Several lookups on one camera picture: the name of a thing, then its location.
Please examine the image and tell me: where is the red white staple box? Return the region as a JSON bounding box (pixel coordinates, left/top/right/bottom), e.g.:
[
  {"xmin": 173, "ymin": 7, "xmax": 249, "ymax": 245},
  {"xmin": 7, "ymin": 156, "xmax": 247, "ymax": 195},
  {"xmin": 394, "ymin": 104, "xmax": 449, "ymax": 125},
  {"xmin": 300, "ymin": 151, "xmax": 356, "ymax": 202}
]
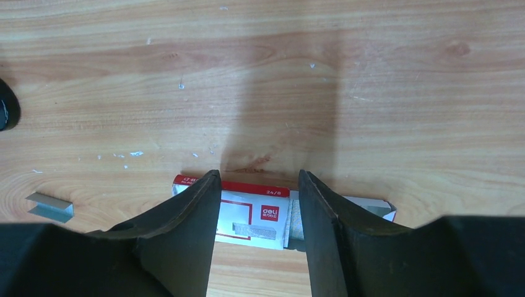
[{"xmin": 171, "ymin": 174, "xmax": 397, "ymax": 251}]

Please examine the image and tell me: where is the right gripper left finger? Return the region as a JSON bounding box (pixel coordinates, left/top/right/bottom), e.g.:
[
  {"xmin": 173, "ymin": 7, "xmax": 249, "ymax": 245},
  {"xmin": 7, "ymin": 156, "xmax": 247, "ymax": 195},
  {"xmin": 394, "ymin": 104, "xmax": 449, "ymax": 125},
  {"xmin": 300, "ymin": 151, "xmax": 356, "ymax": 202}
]
[{"xmin": 1, "ymin": 170, "xmax": 222, "ymax": 296}]

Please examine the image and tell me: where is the larger staple strip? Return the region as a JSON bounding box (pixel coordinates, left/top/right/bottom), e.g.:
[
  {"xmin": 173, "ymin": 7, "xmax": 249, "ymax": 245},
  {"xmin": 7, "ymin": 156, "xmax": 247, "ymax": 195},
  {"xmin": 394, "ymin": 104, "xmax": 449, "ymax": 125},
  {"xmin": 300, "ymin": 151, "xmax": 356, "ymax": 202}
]
[{"xmin": 25, "ymin": 192, "xmax": 74, "ymax": 223}]

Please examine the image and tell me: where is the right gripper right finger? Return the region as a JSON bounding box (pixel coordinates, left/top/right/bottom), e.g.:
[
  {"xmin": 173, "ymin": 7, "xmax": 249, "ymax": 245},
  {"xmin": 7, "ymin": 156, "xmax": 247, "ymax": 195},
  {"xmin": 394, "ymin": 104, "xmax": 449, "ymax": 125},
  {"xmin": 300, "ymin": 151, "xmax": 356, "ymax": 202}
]
[{"xmin": 298, "ymin": 170, "xmax": 524, "ymax": 296}]

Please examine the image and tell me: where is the black stapler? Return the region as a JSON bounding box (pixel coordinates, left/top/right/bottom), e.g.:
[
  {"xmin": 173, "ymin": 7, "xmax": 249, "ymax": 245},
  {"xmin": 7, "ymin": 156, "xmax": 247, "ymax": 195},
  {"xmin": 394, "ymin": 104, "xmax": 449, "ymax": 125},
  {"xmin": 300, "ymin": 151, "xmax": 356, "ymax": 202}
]
[{"xmin": 1, "ymin": 79, "xmax": 21, "ymax": 131}]

